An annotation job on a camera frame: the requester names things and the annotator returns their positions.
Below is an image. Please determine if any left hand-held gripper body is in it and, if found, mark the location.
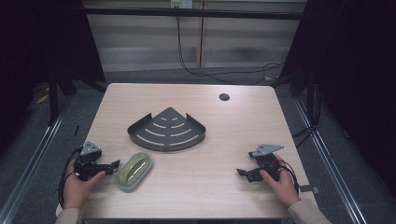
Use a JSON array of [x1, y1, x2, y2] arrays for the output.
[[74, 141, 108, 182]]

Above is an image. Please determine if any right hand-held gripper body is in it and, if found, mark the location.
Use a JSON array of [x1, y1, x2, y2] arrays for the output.
[[250, 143, 285, 183]]

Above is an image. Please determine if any person's right hand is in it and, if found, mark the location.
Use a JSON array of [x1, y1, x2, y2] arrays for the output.
[[259, 154, 303, 209]]

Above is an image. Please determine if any person's left hand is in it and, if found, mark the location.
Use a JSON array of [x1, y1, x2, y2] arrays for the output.
[[63, 159, 107, 211]]

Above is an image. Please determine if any black metal corner shelf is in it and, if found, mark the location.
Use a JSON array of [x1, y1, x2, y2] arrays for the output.
[[127, 106, 207, 153]]

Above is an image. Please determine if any black metal stand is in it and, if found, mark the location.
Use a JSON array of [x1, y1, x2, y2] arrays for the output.
[[305, 69, 321, 132], [47, 69, 61, 127]]

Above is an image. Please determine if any yellow floor tape piece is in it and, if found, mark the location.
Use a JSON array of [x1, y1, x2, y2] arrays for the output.
[[35, 92, 50, 105]]

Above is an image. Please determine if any dark curtain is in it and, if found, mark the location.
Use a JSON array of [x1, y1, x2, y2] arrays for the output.
[[278, 0, 396, 188], [0, 0, 106, 157]]

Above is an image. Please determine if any right hand-held gripper cable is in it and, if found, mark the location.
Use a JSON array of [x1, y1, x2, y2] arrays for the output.
[[278, 160, 301, 195]]

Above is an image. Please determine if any hand-held gripper cable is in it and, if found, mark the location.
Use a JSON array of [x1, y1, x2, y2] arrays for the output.
[[58, 147, 83, 210], [278, 160, 301, 195]]

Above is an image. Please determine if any left hand-held gripper cable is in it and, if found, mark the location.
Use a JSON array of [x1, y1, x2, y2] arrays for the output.
[[58, 147, 83, 210]]

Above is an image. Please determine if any black floor cable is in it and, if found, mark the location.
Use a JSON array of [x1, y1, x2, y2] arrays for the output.
[[291, 123, 319, 149]]

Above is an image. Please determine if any grey strap tag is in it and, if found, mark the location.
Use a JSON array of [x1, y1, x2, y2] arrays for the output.
[[299, 184, 320, 194]]

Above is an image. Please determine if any aluminium floor rail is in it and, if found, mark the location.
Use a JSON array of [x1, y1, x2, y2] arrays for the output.
[[0, 104, 71, 224], [292, 98, 363, 224]]

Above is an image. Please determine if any long black wall cable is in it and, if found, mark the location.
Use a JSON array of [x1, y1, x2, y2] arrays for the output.
[[176, 15, 285, 86]]

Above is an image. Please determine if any black horizontal frame bar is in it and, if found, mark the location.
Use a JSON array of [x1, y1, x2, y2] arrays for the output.
[[81, 7, 308, 21]]

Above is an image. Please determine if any white wall socket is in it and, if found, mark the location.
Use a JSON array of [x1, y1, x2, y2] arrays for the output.
[[169, 0, 194, 9]]

